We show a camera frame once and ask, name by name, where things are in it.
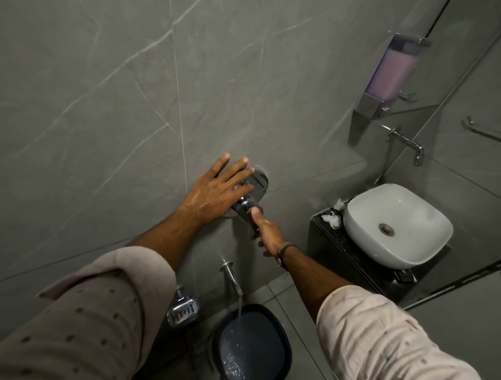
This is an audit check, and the chrome wall soap dish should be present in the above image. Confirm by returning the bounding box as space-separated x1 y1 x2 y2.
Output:
166 285 200 329

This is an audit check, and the person's right forearm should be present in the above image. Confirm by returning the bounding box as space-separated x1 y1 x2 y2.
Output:
279 246 355 324

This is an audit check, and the chrome wall spout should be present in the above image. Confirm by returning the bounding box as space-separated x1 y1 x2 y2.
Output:
219 260 244 298

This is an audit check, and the dark blue bucket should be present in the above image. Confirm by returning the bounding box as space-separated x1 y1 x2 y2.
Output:
213 303 293 380

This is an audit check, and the person's left forearm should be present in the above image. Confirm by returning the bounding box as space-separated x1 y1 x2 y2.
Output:
126 205 205 271

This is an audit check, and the person's right hand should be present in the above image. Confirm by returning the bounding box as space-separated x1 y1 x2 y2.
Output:
250 207 290 258

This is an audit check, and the chrome towel rail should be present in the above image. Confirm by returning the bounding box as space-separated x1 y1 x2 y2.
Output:
462 115 501 142

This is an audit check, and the person's left hand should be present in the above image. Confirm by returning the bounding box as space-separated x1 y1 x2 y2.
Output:
181 153 256 227

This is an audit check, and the black stone basin counter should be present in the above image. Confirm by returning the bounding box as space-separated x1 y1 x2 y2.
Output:
307 207 451 307

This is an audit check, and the chrome basin tap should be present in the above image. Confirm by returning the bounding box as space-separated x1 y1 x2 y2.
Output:
385 126 426 167

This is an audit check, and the black linear floor drain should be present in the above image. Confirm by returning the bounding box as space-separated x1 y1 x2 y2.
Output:
403 260 501 311

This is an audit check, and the white ceramic wash basin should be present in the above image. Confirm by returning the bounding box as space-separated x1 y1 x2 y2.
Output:
343 183 454 270

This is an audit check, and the wall soap dispenser pink liquid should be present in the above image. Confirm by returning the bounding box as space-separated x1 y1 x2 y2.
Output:
353 33 432 120

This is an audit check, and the beige dotted shirt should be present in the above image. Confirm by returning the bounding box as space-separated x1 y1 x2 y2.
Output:
0 247 483 380

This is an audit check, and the black thread wristband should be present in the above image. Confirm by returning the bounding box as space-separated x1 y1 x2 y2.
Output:
276 242 297 271

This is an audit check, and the chrome wall mixer valve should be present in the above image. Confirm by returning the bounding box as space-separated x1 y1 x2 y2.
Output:
229 164 271 224

